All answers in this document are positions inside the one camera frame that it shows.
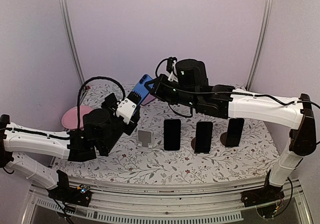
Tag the teal phone dark screen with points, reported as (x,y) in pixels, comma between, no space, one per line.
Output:
(203,137)

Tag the black folding phone stand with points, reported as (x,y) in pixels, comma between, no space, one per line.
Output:
(110,103)

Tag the aluminium frame post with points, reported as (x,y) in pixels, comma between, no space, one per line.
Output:
(259,46)
(71,40)

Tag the right aluminium frame post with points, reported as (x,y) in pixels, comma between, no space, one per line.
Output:
(259,46)

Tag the wooden round base stand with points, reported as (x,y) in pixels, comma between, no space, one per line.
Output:
(223,137)

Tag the pink round dish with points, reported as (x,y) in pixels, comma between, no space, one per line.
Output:
(70,120)

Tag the white silver stand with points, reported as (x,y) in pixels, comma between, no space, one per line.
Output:
(145,140)

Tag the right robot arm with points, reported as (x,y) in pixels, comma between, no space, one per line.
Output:
(187,84)

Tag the black phone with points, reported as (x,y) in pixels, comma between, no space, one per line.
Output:
(234,132)

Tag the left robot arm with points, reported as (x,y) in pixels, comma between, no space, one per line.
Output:
(101,131)

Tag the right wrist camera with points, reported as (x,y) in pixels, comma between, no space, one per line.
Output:
(171,69)

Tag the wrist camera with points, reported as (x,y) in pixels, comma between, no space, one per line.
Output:
(171,69)
(129,105)

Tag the floral table mat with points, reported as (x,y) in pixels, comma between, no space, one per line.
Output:
(254,157)

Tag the blue phone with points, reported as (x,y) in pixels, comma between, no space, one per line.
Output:
(172,134)
(140,89)

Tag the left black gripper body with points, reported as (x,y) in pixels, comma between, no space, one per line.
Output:
(131,127)

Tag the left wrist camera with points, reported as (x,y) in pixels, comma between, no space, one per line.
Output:
(129,105)

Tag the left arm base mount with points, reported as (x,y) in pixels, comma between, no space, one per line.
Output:
(80,196)

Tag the left aluminium frame post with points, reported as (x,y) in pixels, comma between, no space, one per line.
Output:
(71,40)

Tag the pink phone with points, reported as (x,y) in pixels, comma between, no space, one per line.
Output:
(147,100)

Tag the dark round base stand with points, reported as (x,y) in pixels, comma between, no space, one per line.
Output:
(193,143)

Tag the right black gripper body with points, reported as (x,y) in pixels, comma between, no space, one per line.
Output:
(169,95)

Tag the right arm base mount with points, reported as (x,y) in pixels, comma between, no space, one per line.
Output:
(266,194)

